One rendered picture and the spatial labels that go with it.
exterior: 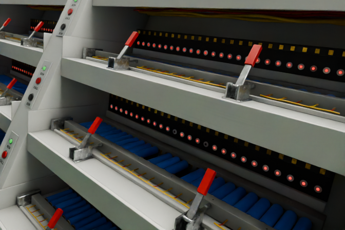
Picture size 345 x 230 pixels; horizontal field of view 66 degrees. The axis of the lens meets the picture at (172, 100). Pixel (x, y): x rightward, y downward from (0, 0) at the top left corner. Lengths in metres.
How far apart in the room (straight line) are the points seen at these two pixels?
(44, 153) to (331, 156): 0.52
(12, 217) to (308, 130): 0.62
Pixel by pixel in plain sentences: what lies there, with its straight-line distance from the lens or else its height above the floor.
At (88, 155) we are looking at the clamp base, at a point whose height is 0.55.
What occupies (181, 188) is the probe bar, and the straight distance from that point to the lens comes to 0.44.
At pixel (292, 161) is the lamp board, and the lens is 0.47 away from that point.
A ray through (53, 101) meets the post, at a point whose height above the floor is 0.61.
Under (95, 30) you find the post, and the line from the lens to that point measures 0.73.
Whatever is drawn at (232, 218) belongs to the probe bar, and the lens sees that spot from 0.41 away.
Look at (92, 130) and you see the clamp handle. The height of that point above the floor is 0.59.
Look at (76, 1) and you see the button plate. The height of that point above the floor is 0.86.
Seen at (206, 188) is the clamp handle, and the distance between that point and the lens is 0.38.
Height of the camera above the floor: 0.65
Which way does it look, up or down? 6 degrees up
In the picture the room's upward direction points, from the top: 22 degrees clockwise
